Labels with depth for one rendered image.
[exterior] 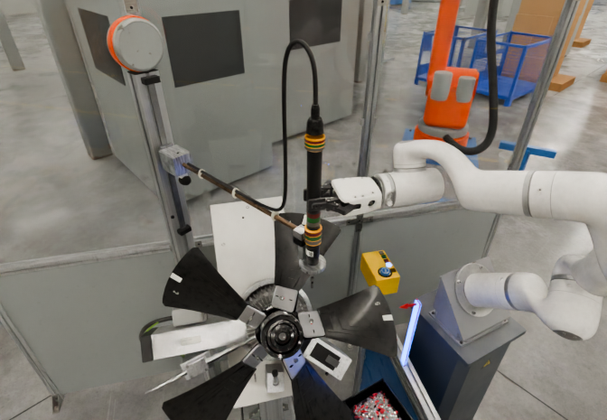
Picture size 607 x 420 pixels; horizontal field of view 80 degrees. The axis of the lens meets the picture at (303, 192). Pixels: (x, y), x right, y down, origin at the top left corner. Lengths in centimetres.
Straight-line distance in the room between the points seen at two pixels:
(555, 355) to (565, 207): 224
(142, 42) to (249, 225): 67
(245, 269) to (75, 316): 107
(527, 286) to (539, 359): 161
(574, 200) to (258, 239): 94
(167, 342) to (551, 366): 232
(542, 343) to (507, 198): 225
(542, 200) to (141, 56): 111
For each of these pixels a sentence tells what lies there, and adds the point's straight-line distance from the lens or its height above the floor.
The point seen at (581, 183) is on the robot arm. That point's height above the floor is 178.
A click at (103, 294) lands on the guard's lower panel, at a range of 204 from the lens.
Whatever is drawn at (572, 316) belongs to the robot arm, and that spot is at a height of 133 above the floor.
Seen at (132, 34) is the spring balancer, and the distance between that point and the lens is 126.
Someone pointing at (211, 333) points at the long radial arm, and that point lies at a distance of 124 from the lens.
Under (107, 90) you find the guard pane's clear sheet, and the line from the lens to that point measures 150.
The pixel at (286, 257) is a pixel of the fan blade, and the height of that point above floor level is 133.
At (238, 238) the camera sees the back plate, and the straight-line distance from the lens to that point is 132.
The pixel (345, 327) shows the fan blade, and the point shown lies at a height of 118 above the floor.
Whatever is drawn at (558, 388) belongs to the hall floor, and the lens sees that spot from 282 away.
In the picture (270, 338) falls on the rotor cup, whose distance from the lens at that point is 108.
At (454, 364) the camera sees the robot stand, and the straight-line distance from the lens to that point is 157.
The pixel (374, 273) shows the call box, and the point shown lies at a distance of 147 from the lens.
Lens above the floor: 210
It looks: 33 degrees down
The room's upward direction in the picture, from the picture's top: straight up
